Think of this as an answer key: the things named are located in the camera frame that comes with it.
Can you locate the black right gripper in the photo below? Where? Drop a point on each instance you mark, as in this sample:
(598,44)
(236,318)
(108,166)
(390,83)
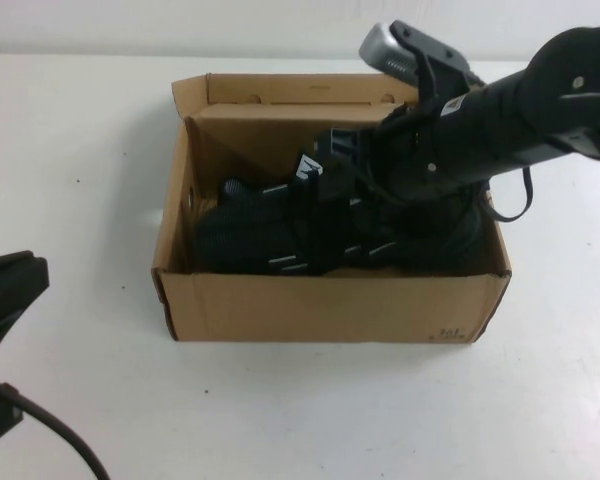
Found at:
(402,150)

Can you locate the black knit sneaker white stripes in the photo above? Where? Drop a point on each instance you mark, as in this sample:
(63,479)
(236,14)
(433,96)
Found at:
(235,189)
(240,240)

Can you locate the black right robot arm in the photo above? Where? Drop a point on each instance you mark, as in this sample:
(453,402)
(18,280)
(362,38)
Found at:
(505,125)

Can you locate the brown cardboard shoe box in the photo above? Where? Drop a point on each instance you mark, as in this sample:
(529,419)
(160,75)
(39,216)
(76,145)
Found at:
(330,305)

